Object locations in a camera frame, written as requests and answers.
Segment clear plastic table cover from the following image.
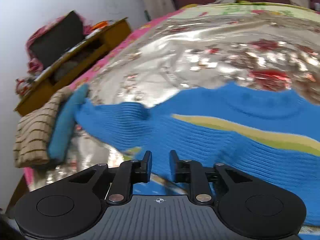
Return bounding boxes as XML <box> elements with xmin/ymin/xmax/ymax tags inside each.
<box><xmin>22</xmin><ymin>2</ymin><xmax>320</xmax><ymax>189</ymax></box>

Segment beige striped folded garment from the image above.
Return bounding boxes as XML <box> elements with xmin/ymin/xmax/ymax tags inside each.
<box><xmin>13</xmin><ymin>86</ymin><xmax>73</xmax><ymax>168</ymax></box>

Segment teal folded garment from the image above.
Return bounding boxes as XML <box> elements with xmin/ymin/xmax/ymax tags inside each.
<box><xmin>47</xmin><ymin>84</ymin><xmax>90</xmax><ymax>161</ymax></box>

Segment blue knit sweater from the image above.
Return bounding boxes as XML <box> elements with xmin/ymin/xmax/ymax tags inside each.
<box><xmin>74</xmin><ymin>81</ymin><xmax>320</xmax><ymax>240</ymax></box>

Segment black bag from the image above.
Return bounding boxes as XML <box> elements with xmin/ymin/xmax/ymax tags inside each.
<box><xmin>29</xmin><ymin>11</ymin><xmax>85</xmax><ymax>69</ymax></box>

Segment orange small object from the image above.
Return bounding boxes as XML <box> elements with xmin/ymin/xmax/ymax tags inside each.
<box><xmin>90</xmin><ymin>21</ymin><xmax>110</xmax><ymax>30</ymax></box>

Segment silver floral bedspread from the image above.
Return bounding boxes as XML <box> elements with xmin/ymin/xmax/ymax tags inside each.
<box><xmin>24</xmin><ymin>3</ymin><xmax>320</xmax><ymax>198</ymax></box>

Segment yellow wooden nightstand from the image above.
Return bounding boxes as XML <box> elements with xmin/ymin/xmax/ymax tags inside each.
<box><xmin>14</xmin><ymin>17</ymin><xmax>132</xmax><ymax>117</ymax></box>

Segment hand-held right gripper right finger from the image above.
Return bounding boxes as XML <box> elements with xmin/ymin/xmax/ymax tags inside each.
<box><xmin>169</xmin><ymin>150</ymin><xmax>253</xmax><ymax>204</ymax></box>

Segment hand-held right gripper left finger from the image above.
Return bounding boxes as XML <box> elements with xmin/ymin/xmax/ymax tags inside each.
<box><xmin>69</xmin><ymin>151</ymin><xmax>153</xmax><ymax>205</ymax></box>

